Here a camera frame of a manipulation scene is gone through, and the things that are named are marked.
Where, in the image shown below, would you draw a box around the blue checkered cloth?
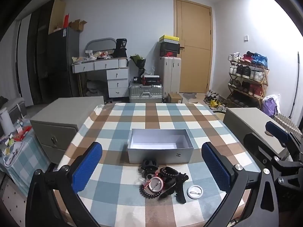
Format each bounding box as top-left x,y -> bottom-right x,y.
0,123 -> 51,197

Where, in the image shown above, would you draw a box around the red rimmed round pin badge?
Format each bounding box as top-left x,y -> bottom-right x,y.
146,176 -> 164,194

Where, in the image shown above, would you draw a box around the red packet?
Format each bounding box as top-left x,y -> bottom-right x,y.
13,126 -> 32,141

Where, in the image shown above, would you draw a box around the arched grey mirror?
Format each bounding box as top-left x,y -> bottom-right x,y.
85,37 -> 116,54

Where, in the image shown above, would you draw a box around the plain grey cabinet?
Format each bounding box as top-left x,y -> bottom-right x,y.
223,107 -> 293,160

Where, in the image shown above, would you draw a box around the grey drawer cabinet with handle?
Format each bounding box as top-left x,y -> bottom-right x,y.
30,96 -> 105,165

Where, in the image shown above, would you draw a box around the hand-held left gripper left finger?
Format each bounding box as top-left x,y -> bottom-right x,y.
25,142 -> 103,227

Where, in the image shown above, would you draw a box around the dark wrapped flower bouquet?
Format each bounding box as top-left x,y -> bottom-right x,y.
129,54 -> 147,76

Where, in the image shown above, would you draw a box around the pile of loose shoes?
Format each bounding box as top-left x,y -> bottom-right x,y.
204,90 -> 228,112

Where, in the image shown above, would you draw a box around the rows of racked sneakers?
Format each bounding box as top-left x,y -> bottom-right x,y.
228,51 -> 268,100

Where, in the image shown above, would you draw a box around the black flat hair clip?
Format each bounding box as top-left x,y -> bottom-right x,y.
158,178 -> 177,199

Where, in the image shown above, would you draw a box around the yellow shoe box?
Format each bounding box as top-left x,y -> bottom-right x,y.
159,35 -> 180,44

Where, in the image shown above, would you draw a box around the wooden door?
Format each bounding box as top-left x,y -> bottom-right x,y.
173,0 -> 213,93

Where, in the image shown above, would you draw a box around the purple bag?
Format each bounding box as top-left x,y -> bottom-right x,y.
261,97 -> 278,119

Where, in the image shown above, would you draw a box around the white cylinder appliance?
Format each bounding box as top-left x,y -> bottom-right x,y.
0,107 -> 16,135

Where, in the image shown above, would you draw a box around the white ribbed rack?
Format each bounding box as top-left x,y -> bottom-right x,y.
274,113 -> 303,141

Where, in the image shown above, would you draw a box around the beige upright suitcase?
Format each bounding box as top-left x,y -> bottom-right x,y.
159,56 -> 182,96

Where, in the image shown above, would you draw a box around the white pegboard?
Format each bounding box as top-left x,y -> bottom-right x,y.
0,173 -> 34,227

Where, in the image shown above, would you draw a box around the open cardboard box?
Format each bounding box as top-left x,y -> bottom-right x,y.
69,19 -> 87,32

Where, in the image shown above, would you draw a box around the black long hair claw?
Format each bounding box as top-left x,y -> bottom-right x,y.
173,173 -> 190,204

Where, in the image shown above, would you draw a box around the white round pin badge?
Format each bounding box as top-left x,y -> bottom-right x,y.
187,184 -> 204,199

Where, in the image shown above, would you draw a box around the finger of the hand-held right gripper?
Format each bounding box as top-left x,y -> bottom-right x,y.
265,120 -> 303,163
244,132 -> 292,171

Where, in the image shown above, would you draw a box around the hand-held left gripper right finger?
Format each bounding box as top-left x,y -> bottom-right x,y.
201,142 -> 281,227

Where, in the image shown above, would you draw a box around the clutter of vanity toiletries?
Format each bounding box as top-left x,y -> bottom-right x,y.
72,50 -> 114,64

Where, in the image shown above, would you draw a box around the dark wardrobe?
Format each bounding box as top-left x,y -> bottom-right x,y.
26,0 -> 55,105

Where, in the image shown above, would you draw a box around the grey cardboard box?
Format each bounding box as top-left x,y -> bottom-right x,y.
127,128 -> 194,165

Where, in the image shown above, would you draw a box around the tall flat cardboard sheet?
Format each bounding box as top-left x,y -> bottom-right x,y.
48,0 -> 67,35

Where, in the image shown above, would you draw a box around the wooden shoe rack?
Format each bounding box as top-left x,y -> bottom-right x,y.
227,57 -> 269,110

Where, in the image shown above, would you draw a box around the black paper bag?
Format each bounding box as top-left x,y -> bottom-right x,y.
113,38 -> 128,58

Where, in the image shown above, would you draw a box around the small brown cardboard box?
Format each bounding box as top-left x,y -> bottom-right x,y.
168,93 -> 183,103

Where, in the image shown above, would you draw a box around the black round hair claw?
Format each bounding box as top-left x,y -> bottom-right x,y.
141,158 -> 159,173

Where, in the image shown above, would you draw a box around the black box with red stripe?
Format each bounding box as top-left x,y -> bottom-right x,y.
141,74 -> 161,85

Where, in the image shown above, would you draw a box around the silver suitcase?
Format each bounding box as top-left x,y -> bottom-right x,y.
129,83 -> 164,104

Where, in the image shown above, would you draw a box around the dark grey refrigerator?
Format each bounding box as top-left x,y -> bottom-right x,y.
47,27 -> 80,98

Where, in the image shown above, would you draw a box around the white vanity desk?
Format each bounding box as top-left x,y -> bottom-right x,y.
72,58 -> 130,99

